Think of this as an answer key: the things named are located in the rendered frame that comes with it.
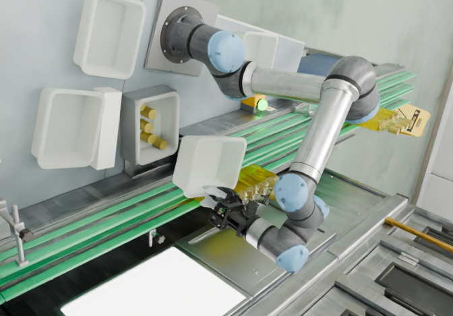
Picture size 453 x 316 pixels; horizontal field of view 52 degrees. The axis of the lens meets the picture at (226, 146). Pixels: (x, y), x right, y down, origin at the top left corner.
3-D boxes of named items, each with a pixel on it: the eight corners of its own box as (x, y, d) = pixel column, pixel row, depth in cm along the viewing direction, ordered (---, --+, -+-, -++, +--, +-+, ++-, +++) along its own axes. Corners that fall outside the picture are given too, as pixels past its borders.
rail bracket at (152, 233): (129, 237, 150) (156, 257, 142) (129, 219, 147) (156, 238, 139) (139, 232, 153) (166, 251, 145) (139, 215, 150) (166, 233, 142)
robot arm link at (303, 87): (217, 44, 152) (382, 65, 124) (232, 73, 164) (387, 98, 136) (201, 73, 148) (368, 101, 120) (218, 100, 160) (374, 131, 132)
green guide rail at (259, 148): (198, 168, 163) (214, 176, 158) (198, 165, 162) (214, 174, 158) (402, 83, 283) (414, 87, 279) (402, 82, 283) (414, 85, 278)
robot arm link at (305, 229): (326, 197, 110) (298, 232, 108) (334, 215, 119) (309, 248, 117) (300, 181, 115) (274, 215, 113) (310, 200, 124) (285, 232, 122)
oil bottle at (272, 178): (227, 172, 178) (271, 195, 165) (228, 160, 175) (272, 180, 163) (236, 168, 182) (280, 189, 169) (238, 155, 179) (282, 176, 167)
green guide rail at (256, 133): (199, 149, 160) (216, 157, 155) (199, 146, 159) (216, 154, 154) (404, 72, 280) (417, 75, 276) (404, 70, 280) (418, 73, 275)
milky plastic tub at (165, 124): (121, 158, 152) (137, 168, 147) (119, 93, 142) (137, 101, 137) (162, 144, 164) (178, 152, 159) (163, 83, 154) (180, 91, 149)
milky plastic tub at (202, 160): (176, 128, 125) (198, 138, 120) (227, 129, 143) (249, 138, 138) (162, 187, 129) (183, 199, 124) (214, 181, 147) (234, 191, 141)
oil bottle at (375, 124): (343, 120, 240) (394, 138, 223) (345, 110, 238) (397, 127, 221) (348, 118, 244) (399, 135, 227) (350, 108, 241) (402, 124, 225)
